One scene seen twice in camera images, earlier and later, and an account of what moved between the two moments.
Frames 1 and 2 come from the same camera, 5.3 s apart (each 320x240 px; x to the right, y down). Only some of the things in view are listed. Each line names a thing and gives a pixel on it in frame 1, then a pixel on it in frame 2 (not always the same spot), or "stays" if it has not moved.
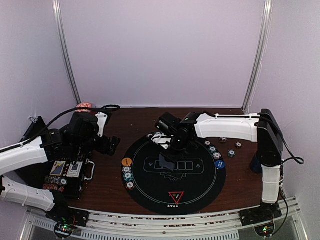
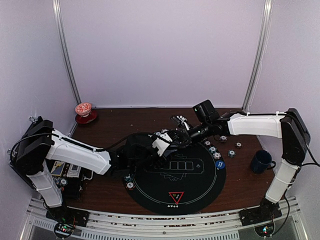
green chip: (212, 149) stays
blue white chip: (216, 155) stays
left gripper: (103, 147) → (161, 163)
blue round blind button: (220, 164) stays
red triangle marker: (176, 196) stays
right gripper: (175, 158) → (183, 137)
